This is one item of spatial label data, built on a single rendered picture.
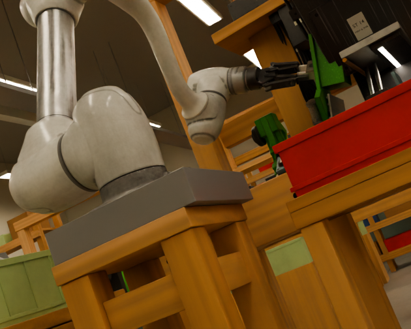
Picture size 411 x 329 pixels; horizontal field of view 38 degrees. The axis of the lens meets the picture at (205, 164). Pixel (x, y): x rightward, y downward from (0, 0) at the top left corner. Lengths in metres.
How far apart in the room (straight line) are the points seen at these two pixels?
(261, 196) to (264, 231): 0.09
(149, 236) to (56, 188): 0.33
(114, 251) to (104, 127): 0.27
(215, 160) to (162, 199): 1.20
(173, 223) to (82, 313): 0.27
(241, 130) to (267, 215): 0.83
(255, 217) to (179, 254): 0.52
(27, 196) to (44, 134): 0.15
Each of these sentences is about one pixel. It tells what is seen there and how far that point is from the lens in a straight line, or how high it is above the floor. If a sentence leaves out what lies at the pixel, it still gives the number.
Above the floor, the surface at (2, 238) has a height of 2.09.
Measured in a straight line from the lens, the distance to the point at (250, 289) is 1.32.
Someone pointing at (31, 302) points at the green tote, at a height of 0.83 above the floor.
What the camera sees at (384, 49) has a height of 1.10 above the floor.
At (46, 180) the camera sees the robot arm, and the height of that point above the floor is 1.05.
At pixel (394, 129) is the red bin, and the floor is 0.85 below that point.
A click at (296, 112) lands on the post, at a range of 2.20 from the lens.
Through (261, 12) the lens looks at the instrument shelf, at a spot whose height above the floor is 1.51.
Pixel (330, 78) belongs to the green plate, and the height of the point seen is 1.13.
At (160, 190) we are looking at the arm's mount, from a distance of 1.12.
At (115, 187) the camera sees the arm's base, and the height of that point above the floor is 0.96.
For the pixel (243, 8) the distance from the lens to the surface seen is 2.26.
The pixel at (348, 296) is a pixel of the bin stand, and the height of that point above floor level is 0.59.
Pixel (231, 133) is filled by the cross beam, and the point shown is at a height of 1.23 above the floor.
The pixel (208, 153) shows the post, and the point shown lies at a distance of 2.32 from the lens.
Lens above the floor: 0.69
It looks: 11 degrees up
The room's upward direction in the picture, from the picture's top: 22 degrees counter-clockwise
